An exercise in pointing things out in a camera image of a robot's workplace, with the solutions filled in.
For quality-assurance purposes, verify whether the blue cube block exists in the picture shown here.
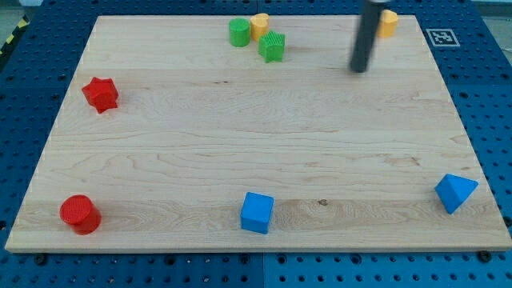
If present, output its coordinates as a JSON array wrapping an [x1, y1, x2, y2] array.
[[240, 192, 274, 234]]

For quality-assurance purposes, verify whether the red cylinder block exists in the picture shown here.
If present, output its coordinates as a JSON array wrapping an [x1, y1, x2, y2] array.
[[59, 194, 102, 235]]

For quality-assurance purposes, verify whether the light wooden board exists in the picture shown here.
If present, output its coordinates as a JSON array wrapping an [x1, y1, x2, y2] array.
[[6, 15, 511, 254]]

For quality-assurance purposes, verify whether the yellow heart block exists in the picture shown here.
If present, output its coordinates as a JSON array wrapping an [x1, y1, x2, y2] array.
[[250, 13, 270, 42]]

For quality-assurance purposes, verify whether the green cylinder block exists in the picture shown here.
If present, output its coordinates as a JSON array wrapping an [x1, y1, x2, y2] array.
[[228, 18, 250, 47]]

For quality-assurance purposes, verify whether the blue triangle block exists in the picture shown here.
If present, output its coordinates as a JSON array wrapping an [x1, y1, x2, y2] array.
[[434, 174, 478, 214]]

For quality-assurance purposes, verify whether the white fiducial marker tag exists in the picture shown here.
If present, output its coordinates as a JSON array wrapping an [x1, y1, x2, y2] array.
[[426, 28, 460, 47]]

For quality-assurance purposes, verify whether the black cylindrical robot arm stick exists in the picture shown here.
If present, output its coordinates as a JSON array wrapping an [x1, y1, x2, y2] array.
[[349, 0, 389, 73]]

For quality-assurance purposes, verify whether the red star block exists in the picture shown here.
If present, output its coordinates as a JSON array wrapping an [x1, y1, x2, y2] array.
[[82, 77, 118, 114]]

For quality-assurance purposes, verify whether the yellow black hazard tape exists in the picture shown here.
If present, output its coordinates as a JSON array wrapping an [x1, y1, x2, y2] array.
[[1, 14, 30, 58]]

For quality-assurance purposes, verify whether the green star block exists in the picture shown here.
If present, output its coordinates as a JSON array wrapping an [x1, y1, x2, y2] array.
[[258, 30, 286, 62]]

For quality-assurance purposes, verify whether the yellow hexagon block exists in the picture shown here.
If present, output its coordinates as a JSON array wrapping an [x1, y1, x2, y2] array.
[[377, 10, 398, 38]]

